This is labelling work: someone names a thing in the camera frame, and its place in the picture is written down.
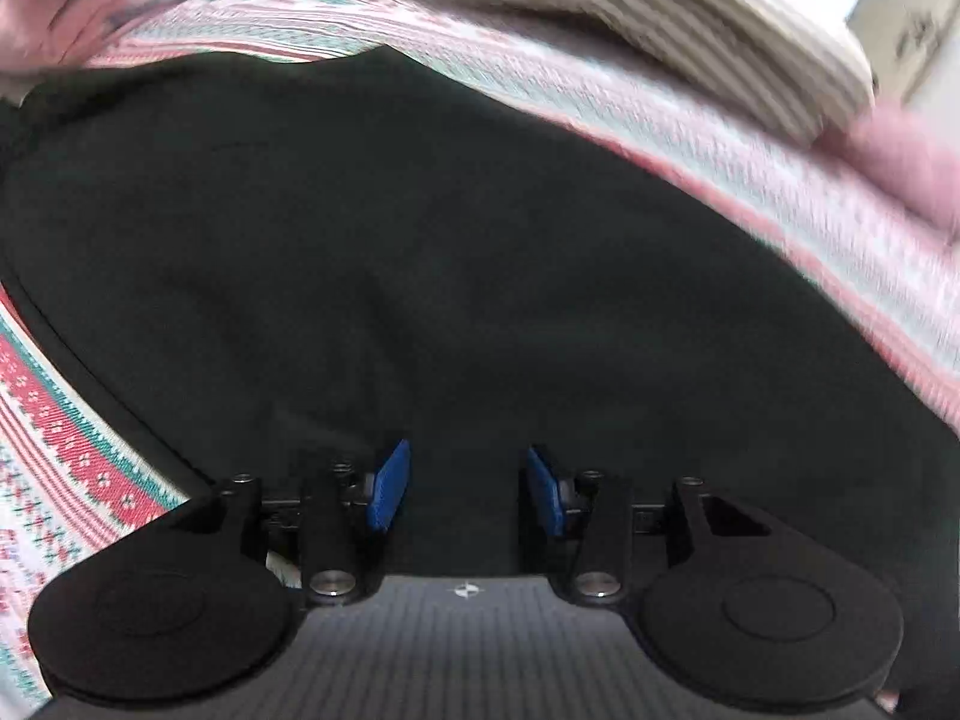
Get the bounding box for patterned knit bed blanket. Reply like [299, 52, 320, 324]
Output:
[0, 0, 960, 713]

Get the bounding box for mauve pink quilt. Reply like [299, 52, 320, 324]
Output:
[270, 0, 960, 250]

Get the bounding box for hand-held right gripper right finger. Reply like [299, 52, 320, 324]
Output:
[523, 444, 781, 607]

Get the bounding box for black pants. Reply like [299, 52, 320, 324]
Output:
[0, 45, 960, 578]

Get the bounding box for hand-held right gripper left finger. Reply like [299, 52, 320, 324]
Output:
[191, 439, 412, 606]

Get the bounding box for beige striped folded blanket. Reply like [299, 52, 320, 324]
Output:
[375, 0, 878, 147]

